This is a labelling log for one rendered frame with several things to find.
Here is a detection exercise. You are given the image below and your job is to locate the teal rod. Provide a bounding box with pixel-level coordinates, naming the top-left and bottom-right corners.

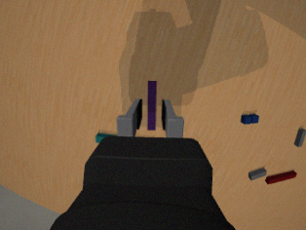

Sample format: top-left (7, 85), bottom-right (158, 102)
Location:
top-left (96, 133), bottom-right (117, 143)

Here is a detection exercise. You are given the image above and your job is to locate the dark red rod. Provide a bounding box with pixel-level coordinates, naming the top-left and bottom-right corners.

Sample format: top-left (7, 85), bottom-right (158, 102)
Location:
top-left (265, 171), bottom-right (297, 184)

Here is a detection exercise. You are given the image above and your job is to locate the small blue cube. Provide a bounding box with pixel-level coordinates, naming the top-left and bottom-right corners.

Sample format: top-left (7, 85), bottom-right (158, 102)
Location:
top-left (249, 114), bottom-right (259, 124)
top-left (241, 115), bottom-right (251, 125)

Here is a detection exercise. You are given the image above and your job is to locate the grey rod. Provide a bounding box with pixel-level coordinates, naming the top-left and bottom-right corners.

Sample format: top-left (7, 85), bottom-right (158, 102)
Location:
top-left (249, 168), bottom-right (267, 180)
top-left (294, 129), bottom-right (306, 147)

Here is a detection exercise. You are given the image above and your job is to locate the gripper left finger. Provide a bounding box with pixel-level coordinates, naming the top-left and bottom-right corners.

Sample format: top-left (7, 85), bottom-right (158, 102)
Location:
top-left (116, 98), bottom-right (142, 136)

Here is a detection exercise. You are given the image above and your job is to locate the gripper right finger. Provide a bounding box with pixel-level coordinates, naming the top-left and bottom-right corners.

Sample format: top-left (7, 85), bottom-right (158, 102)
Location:
top-left (162, 99), bottom-right (184, 137)

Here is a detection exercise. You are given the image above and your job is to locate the purple rod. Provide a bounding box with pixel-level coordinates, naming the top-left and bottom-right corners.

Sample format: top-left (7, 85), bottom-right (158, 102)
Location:
top-left (147, 81), bottom-right (157, 131)

